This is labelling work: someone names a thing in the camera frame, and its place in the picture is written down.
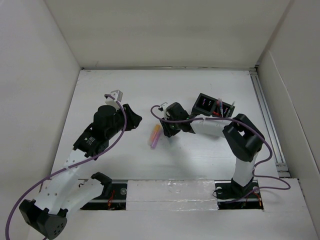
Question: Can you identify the dark red gel pen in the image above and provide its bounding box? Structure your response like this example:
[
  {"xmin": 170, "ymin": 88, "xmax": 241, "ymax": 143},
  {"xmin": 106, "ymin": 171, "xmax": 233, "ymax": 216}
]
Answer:
[{"xmin": 217, "ymin": 98, "xmax": 221, "ymax": 115}]

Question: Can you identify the black two-slot pen holder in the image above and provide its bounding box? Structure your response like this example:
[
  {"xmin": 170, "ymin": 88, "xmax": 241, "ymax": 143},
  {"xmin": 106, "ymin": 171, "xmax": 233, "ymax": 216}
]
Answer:
[{"xmin": 191, "ymin": 93, "xmax": 235, "ymax": 118}]

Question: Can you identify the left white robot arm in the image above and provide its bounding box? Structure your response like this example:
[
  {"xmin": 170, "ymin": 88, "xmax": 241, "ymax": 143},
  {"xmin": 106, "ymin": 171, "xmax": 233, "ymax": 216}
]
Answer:
[{"xmin": 19, "ymin": 104, "xmax": 142, "ymax": 240}]

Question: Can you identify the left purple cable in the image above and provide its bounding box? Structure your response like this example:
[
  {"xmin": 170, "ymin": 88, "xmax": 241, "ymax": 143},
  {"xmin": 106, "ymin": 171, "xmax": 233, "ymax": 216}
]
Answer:
[{"xmin": 5, "ymin": 93, "xmax": 130, "ymax": 239}]

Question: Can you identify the blue highlighter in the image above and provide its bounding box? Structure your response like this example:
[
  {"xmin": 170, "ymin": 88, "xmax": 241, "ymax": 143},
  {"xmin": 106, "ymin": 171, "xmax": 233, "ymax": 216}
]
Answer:
[{"xmin": 167, "ymin": 136, "xmax": 175, "ymax": 142}]

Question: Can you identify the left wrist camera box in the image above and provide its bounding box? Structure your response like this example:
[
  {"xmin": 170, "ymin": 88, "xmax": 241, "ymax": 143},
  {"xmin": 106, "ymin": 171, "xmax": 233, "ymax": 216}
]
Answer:
[{"xmin": 104, "ymin": 90, "xmax": 123, "ymax": 105}]

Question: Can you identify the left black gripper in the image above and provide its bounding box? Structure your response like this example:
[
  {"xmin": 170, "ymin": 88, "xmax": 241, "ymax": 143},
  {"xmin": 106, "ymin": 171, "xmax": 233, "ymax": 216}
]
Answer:
[{"xmin": 106, "ymin": 104, "xmax": 142, "ymax": 139}]

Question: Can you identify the orange highlighter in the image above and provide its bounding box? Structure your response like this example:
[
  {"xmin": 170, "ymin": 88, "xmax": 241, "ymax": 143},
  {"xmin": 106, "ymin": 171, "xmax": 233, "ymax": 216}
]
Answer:
[{"xmin": 147, "ymin": 124, "xmax": 161, "ymax": 146}]

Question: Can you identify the pink highlighter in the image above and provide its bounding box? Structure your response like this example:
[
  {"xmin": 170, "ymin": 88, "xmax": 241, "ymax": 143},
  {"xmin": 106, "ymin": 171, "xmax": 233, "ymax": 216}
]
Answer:
[{"xmin": 150, "ymin": 128, "xmax": 163, "ymax": 149}]

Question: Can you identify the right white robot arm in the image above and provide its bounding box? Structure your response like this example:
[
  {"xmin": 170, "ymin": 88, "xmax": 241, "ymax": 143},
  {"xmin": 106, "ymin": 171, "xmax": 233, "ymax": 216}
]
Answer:
[{"xmin": 159, "ymin": 102, "xmax": 265, "ymax": 197}]

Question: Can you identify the blue gel pen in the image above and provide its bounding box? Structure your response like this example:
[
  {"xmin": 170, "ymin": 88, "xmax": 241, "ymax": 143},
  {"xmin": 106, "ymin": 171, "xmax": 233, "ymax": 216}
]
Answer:
[{"xmin": 219, "ymin": 98, "xmax": 224, "ymax": 118}]

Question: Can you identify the purple cable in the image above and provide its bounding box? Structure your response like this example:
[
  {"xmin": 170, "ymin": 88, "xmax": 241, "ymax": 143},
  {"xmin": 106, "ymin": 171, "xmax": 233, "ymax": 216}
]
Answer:
[
  {"xmin": 150, "ymin": 104, "xmax": 292, "ymax": 203},
  {"xmin": 5, "ymin": 93, "xmax": 130, "ymax": 239}
]

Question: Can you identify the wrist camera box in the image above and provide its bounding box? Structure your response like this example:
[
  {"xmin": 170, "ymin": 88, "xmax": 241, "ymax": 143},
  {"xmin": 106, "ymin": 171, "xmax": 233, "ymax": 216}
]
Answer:
[
  {"xmin": 104, "ymin": 90, "xmax": 123, "ymax": 105},
  {"xmin": 158, "ymin": 102, "xmax": 168, "ymax": 112}
]

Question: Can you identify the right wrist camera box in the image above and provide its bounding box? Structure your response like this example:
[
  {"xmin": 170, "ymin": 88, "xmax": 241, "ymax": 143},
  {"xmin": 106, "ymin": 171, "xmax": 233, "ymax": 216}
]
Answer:
[{"xmin": 158, "ymin": 102, "xmax": 168, "ymax": 112}]

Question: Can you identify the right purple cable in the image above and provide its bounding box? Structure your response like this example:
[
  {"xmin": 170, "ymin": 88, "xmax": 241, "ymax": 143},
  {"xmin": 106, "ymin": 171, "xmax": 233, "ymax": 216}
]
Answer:
[{"xmin": 150, "ymin": 104, "xmax": 292, "ymax": 203}]

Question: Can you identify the aluminium rail right side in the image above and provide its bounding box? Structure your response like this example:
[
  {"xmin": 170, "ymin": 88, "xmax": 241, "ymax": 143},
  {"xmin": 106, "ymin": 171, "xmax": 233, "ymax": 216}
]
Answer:
[{"xmin": 249, "ymin": 70, "xmax": 291, "ymax": 179}]

